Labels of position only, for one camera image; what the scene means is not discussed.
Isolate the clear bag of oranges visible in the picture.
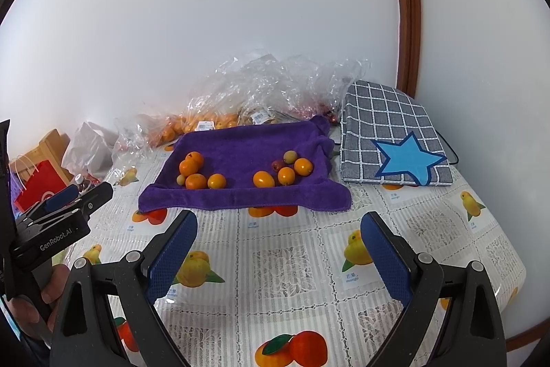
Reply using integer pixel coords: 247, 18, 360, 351
178, 109, 241, 133
114, 113, 181, 150

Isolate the checked cushion with blue star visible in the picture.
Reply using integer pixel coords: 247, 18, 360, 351
339, 80, 454, 187

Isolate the crumpled clear plastic bag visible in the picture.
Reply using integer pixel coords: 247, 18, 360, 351
189, 54, 372, 122

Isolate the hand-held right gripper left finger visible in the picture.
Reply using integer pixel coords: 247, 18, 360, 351
49, 210, 198, 367

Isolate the red paper bag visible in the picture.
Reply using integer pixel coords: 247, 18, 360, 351
15, 160, 69, 213

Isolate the black cable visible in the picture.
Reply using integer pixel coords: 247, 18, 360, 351
437, 134, 459, 166

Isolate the fruit print tablecloth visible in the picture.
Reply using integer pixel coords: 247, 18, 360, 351
56, 143, 527, 367

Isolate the brown wooden door frame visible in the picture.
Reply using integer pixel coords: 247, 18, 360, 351
387, 0, 424, 97

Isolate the white plastic bag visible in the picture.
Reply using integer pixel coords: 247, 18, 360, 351
62, 121, 114, 179

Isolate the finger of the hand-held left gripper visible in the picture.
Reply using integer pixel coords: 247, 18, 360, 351
45, 184, 80, 212
19, 182, 114, 228

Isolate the purple towel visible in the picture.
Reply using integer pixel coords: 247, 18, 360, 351
138, 115, 353, 214

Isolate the person's left hand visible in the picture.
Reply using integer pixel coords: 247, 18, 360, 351
9, 265, 70, 337

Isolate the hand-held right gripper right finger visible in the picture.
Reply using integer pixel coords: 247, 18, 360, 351
360, 211, 508, 367

